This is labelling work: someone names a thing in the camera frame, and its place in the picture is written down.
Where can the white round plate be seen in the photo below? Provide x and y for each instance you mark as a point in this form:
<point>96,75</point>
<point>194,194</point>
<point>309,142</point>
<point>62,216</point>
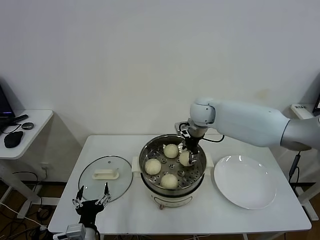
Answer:
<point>245,182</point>

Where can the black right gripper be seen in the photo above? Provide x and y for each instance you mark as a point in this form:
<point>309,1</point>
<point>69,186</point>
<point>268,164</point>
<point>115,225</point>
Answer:
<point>193,145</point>

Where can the black computer mouse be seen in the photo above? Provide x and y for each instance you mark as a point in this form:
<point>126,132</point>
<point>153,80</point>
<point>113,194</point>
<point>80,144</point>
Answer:
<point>13,140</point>

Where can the laptop with pink screen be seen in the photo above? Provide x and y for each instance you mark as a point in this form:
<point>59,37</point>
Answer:
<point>317,103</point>

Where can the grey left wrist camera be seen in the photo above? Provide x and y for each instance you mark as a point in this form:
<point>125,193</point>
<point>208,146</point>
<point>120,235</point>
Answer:
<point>75,231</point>

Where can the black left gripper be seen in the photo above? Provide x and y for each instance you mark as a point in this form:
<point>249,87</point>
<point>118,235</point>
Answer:
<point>88,209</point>

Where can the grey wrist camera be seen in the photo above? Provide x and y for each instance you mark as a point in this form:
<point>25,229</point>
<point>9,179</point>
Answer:
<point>181,127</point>
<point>75,231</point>

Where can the black laptop with purple screen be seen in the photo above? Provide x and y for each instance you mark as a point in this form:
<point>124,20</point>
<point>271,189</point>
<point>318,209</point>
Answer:
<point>5,102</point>

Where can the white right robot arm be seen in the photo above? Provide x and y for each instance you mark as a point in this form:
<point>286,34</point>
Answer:
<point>250,122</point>

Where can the black bar-shaped device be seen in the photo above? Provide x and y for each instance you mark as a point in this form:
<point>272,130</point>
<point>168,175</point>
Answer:
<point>20,118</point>

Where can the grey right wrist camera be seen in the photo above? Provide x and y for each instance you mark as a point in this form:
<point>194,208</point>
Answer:
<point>181,127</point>

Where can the steel pot with white base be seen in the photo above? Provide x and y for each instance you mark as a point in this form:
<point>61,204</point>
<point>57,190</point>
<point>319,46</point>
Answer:
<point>172,200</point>

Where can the white side table with mouse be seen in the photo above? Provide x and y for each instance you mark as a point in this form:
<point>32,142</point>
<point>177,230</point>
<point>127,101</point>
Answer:
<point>37,130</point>

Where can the white wall socket plug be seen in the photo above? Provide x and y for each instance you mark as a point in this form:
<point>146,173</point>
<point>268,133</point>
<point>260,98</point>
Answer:
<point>45,167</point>

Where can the perforated steel steamer pot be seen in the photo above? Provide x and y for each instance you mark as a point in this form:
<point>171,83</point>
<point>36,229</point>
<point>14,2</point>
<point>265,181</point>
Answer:
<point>150,147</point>

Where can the white side table with sticker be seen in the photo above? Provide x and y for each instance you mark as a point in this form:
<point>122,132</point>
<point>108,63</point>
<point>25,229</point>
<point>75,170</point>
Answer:
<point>303,113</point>

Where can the white steamed baozi bun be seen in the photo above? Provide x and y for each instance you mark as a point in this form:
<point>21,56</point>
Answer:
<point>171,150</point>
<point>184,158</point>
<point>169,181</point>
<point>152,167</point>

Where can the round grey disc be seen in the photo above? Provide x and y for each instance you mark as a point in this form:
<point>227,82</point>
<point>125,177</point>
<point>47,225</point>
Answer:
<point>27,125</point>

